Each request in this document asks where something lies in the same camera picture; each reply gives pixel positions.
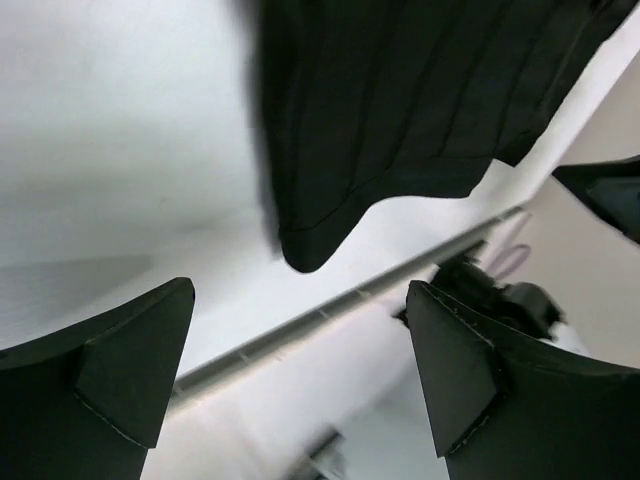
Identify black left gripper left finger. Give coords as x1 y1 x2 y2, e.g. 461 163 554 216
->
1 277 194 480

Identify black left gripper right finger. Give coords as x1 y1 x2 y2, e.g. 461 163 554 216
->
407 281 639 480

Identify black pleated skirt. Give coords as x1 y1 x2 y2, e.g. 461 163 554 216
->
238 1 637 273

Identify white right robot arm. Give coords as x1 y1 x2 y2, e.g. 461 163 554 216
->
553 155 640 244

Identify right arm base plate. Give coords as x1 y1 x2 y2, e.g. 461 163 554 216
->
429 253 565 341

